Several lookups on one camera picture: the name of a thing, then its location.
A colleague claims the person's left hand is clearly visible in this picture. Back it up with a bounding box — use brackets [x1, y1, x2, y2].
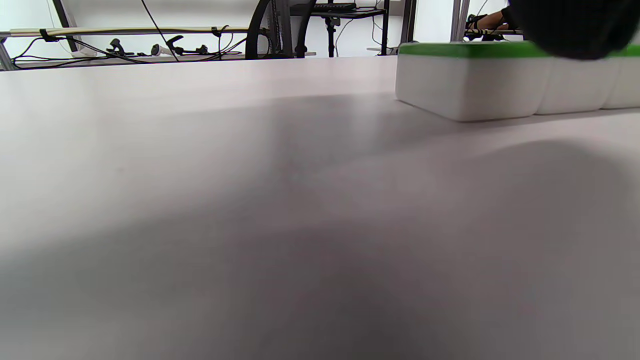
[507, 0, 640, 61]

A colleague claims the set of green mahjong tiles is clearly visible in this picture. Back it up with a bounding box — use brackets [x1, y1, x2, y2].
[395, 41, 640, 123]

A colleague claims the person's right forearm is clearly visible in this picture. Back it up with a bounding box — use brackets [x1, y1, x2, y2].
[475, 10, 511, 31]

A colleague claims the black keyboard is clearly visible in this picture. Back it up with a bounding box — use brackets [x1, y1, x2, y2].
[311, 2, 357, 13]

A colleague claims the black computer stand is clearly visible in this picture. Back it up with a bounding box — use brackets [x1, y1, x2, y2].
[290, 0, 418, 58]

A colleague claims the black mesh office chair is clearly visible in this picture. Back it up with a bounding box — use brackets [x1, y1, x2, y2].
[245, 0, 321, 60]

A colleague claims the white background desk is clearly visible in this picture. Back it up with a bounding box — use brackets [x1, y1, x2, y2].
[0, 27, 317, 71]

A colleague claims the beige bar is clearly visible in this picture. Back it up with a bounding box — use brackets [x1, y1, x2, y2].
[9, 27, 251, 37]

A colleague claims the aluminium frame post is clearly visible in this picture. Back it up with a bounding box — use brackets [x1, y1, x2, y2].
[450, 0, 472, 42]
[0, 36, 17, 72]

